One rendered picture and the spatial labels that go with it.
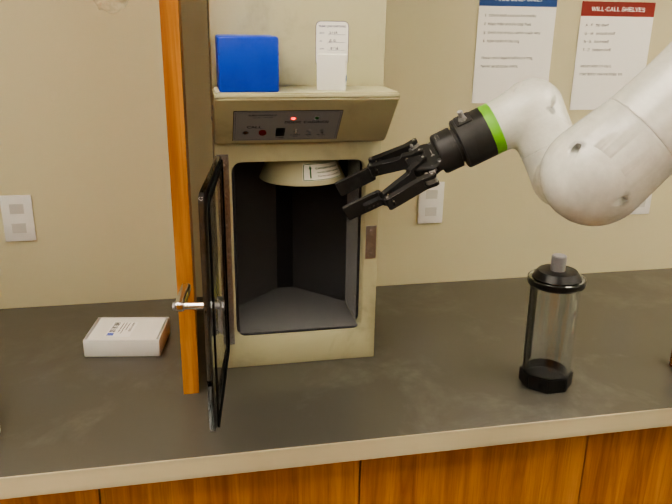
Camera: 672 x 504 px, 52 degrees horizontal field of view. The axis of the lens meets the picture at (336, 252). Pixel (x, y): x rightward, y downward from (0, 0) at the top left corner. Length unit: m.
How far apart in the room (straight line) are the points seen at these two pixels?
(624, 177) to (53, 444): 0.99
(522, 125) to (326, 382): 0.62
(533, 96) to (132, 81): 0.94
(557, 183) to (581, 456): 0.77
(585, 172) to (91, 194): 1.28
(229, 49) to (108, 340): 0.68
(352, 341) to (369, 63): 0.57
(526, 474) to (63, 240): 1.20
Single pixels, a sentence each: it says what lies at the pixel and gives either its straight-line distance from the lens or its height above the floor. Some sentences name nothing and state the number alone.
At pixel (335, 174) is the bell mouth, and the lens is 1.40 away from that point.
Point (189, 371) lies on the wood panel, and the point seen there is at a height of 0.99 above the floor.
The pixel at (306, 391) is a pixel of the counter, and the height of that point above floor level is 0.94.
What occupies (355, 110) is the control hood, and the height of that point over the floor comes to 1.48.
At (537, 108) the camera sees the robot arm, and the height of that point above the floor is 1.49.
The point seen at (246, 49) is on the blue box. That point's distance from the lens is 1.20.
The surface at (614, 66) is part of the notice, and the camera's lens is 2.06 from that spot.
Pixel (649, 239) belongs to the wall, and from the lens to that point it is 2.25.
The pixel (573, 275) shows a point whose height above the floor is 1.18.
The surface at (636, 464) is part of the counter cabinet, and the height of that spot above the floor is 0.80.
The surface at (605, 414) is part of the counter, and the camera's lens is 1.42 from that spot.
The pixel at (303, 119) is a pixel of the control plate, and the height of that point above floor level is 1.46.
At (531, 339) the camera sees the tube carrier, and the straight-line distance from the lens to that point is 1.42.
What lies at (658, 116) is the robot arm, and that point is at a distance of 0.83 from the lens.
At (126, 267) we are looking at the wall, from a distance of 1.85.
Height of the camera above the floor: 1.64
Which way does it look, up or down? 19 degrees down
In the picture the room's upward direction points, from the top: 1 degrees clockwise
